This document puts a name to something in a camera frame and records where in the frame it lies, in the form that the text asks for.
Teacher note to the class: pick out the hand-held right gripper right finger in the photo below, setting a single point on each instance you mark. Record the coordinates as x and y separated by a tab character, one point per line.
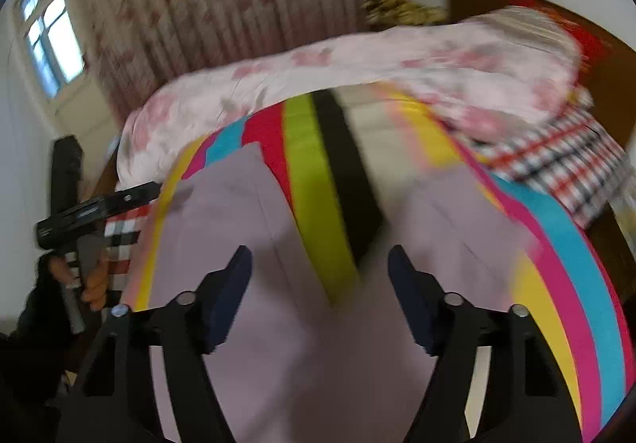
408	290

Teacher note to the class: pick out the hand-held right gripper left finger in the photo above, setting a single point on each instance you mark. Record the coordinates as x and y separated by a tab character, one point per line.
232	295

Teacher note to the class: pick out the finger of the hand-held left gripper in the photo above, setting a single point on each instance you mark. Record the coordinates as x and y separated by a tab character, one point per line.
131	197

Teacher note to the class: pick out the lilac knit sweater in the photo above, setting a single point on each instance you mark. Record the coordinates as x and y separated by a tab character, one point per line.
308	363

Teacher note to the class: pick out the person's left forearm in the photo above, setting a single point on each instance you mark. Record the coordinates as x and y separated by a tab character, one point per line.
30	348

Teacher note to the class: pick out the person's left hand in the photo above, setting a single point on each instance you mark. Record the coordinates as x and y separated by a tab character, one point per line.
94	285

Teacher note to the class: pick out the dark upright object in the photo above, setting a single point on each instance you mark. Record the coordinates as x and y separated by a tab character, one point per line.
65	169

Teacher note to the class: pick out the colourful striped bedsheet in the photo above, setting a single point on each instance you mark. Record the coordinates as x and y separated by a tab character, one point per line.
318	184

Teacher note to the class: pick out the window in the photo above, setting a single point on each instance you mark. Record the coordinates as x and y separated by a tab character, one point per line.
49	35

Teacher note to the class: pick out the floral pleated curtain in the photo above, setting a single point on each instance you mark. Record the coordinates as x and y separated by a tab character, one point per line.
198	0

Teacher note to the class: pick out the pink floral quilt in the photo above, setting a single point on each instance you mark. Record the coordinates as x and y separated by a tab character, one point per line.
348	70

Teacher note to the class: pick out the brown gold patterned blanket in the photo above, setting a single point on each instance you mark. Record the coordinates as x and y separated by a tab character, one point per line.
397	8

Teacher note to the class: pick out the dark wooden headboard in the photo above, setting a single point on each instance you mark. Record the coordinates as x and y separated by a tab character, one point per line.
616	80

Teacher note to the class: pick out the red embroidered pillow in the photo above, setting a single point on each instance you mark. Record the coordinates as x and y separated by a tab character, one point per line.
591	45

